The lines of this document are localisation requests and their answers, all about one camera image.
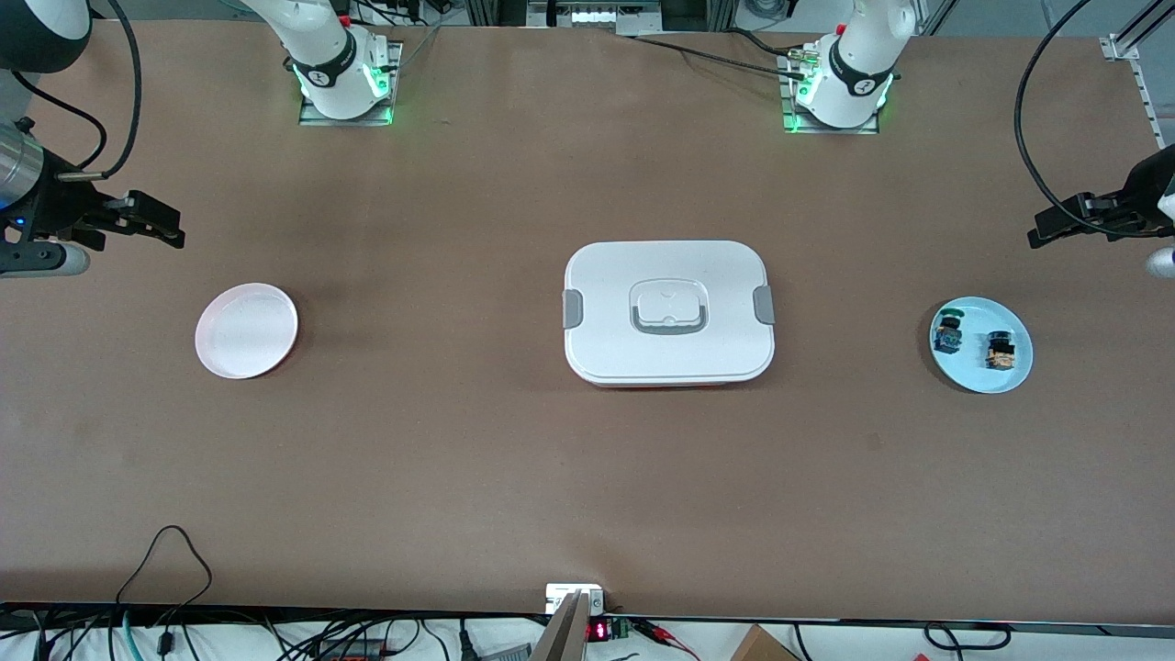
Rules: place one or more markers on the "red digit display board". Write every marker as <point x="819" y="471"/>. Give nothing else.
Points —
<point x="601" y="631"/>

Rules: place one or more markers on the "perforated metal rail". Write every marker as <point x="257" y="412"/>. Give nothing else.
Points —
<point x="1149" y="101"/>

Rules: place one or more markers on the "aluminium equipment rack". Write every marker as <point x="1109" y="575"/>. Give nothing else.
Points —
<point x="496" y="14"/>

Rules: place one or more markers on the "light blue round plate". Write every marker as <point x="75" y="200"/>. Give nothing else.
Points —
<point x="975" y="372"/>

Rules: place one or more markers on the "brown cardboard box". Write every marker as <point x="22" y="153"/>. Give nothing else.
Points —
<point x="762" y="647"/>

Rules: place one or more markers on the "silver camera mount bracket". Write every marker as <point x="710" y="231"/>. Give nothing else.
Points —
<point x="560" y="597"/>

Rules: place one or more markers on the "aluminium mount bar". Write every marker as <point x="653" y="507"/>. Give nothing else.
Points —
<point x="562" y="638"/>

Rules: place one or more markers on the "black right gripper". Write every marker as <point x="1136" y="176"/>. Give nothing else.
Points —
<point x="61" y="204"/>

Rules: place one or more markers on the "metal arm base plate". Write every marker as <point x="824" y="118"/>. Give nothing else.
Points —
<point x="317" y="119"/>
<point x="826" y="130"/>

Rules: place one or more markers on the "black blue small component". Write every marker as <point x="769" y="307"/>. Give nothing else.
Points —
<point x="947" y="335"/>

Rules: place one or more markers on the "orange push-button switch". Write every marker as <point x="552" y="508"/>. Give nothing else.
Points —
<point x="1001" y="351"/>

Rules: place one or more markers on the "aluminium profile bracket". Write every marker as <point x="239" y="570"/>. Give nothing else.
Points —
<point x="1120" y="46"/>

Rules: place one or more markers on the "pink round plate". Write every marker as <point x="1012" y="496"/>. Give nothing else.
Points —
<point x="246" y="330"/>

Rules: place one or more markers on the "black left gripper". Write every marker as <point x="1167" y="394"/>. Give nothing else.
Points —
<point x="1141" y="195"/>

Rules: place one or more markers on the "white power strip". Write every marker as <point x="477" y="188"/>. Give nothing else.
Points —
<point x="615" y="16"/>

